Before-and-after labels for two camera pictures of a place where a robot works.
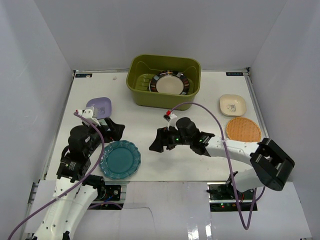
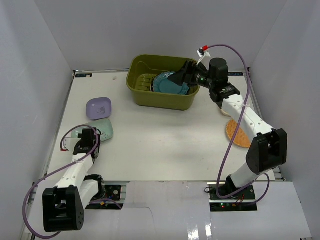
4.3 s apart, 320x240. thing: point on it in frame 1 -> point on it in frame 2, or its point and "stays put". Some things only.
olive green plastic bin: [142, 67] stays put
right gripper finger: [158, 144] -> [178, 77]
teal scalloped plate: [120, 159] -> [162, 83]
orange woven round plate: [243, 129] stays put
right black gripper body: [174, 138] -> [199, 77]
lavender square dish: [103, 106] stays put
